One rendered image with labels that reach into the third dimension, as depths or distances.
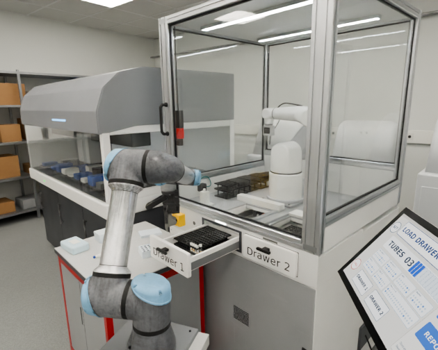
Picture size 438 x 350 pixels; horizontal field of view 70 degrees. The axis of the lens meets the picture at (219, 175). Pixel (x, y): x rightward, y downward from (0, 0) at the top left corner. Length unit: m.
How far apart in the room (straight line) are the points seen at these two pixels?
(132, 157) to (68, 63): 4.81
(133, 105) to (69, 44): 3.79
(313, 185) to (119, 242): 0.72
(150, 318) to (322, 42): 1.05
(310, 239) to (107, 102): 1.43
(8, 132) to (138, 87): 3.00
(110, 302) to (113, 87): 1.41
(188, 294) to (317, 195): 0.93
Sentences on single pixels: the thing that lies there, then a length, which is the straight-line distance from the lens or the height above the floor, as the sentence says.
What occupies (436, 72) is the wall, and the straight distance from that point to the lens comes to 4.40.
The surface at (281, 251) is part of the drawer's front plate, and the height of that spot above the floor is 0.92.
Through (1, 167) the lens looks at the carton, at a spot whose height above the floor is 0.78.
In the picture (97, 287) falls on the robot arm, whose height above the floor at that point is 1.01.
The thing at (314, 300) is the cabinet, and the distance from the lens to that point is 1.43.
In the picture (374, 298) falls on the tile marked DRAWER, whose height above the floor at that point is 1.01.
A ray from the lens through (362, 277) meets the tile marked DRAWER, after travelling 1.10.
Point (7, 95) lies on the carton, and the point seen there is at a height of 1.68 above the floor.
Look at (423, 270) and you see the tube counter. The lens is 0.97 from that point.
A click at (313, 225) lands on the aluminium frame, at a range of 1.29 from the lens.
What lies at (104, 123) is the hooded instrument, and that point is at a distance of 2.08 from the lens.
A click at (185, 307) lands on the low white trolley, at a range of 1.84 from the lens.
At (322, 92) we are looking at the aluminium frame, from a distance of 1.21.
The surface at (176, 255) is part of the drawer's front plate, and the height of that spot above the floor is 0.90.
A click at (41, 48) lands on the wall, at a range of 5.68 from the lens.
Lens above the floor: 1.53
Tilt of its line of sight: 13 degrees down
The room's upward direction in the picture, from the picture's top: 1 degrees counter-clockwise
